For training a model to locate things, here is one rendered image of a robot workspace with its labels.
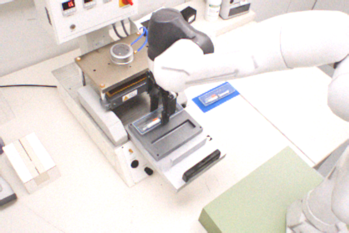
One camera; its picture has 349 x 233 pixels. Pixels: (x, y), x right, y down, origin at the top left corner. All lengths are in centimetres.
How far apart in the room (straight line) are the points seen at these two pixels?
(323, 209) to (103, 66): 80
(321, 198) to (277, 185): 25
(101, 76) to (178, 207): 54
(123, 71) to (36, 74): 66
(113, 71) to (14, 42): 66
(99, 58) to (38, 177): 47
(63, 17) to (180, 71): 51
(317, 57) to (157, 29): 38
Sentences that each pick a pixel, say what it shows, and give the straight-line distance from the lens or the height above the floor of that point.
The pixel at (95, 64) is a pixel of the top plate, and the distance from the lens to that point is 113.
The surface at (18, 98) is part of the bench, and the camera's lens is 159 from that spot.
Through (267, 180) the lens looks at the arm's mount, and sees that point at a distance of 121.
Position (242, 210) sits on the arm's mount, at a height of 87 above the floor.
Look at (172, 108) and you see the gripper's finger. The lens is 100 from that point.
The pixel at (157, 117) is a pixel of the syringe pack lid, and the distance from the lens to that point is 110.
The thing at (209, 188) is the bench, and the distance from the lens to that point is 127.
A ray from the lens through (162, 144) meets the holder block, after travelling 107.
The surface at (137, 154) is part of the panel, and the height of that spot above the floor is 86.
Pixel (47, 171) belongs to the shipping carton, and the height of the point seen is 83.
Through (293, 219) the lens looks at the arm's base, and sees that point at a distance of 113.
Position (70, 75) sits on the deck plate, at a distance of 137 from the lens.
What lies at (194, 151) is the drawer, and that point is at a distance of 108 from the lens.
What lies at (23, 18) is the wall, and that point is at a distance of 159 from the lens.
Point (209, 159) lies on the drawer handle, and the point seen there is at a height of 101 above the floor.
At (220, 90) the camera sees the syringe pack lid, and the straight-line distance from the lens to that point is 155.
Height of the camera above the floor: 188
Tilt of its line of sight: 52 degrees down
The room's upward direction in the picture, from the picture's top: 8 degrees clockwise
